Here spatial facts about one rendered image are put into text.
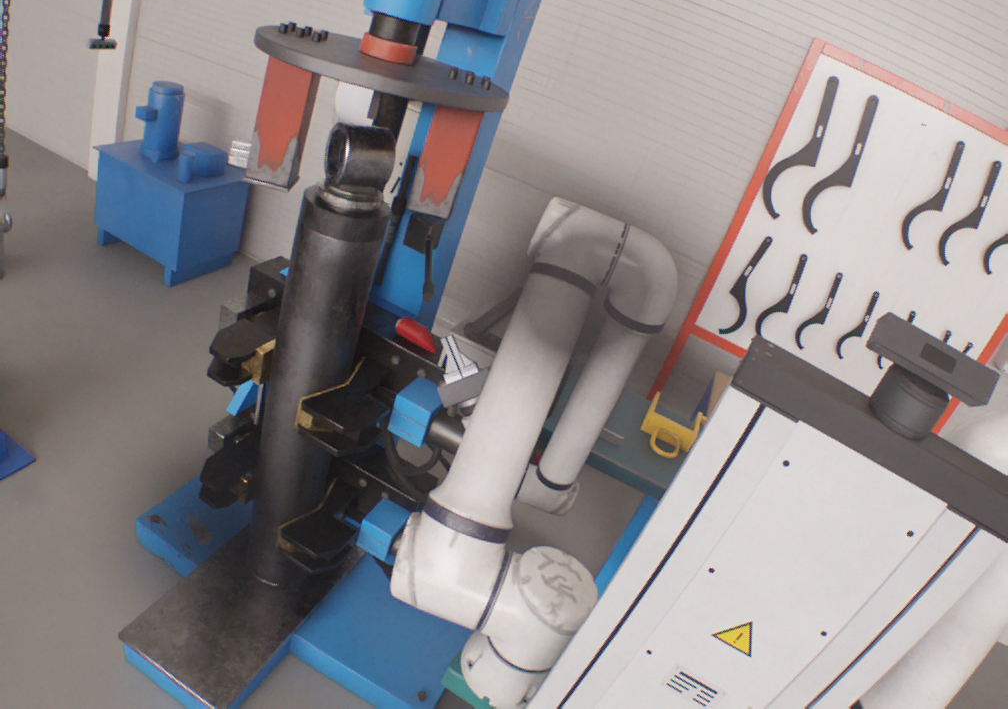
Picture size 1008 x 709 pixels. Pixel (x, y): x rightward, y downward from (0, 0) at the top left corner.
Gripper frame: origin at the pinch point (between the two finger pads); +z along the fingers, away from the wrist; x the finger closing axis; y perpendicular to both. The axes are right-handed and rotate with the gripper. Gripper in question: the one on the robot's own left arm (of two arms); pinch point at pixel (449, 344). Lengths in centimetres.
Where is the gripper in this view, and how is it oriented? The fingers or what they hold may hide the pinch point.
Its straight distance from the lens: 154.3
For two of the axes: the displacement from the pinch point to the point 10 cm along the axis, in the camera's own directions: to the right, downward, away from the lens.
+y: -0.5, 1.3, -9.9
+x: -9.3, 3.6, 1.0
